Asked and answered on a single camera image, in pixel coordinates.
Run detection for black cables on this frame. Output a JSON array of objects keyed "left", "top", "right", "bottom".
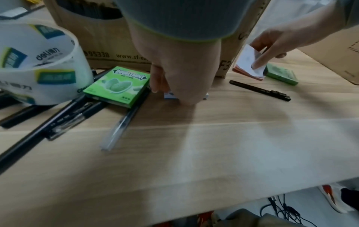
[{"left": 260, "top": 193, "right": 319, "bottom": 227}]

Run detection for small blue white box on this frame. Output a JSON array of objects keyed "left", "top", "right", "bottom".
[{"left": 163, "top": 90, "right": 209, "bottom": 101}]

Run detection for green chewing gum box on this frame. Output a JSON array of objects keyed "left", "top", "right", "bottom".
[
  {"left": 83, "top": 66, "right": 151, "bottom": 109},
  {"left": 264, "top": 63, "right": 300, "bottom": 86}
]

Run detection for clear packing tape roll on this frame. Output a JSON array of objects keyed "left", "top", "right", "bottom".
[{"left": 0, "top": 21, "right": 94, "bottom": 105}]

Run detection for short black pen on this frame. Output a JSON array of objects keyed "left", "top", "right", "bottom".
[{"left": 91, "top": 68, "right": 113, "bottom": 82}]

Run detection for thick black marker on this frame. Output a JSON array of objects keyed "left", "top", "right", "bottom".
[{"left": 0, "top": 104, "right": 58, "bottom": 130}]

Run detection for person's left hand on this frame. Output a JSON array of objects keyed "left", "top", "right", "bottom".
[{"left": 129, "top": 23, "right": 223, "bottom": 106}]

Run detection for black gel pen clear clip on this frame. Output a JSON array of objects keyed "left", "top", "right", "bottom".
[{"left": 45, "top": 101, "right": 106, "bottom": 141}]

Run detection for person's right hand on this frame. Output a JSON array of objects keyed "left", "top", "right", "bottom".
[{"left": 249, "top": 19, "right": 329, "bottom": 70}]

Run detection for plain brown cardboard box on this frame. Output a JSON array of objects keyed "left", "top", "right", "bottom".
[{"left": 297, "top": 26, "right": 359, "bottom": 86}]

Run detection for clear barrel pen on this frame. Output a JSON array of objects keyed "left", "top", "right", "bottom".
[{"left": 100, "top": 89, "right": 153, "bottom": 153}]

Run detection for person's right forearm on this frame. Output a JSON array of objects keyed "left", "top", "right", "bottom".
[{"left": 311, "top": 0, "right": 359, "bottom": 45}]

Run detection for black pen with clip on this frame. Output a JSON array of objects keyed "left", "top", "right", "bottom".
[{"left": 229, "top": 80, "right": 292, "bottom": 102}]

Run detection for large brown cardboard box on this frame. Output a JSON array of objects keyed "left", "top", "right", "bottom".
[{"left": 43, "top": 0, "right": 270, "bottom": 79}]

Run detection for pink white sticky note pad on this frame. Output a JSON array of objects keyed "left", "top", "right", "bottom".
[{"left": 232, "top": 44, "right": 267, "bottom": 81}]

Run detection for white red shoe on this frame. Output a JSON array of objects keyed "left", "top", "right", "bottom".
[{"left": 317, "top": 182, "right": 355, "bottom": 214}]

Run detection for long black pen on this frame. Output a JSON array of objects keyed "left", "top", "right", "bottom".
[{"left": 0, "top": 95, "right": 88, "bottom": 176}]

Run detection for olive grey trouser leg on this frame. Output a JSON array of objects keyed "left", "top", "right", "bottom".
[{"left": 221, "top": 208, "right": 309, "bottom": 227}]

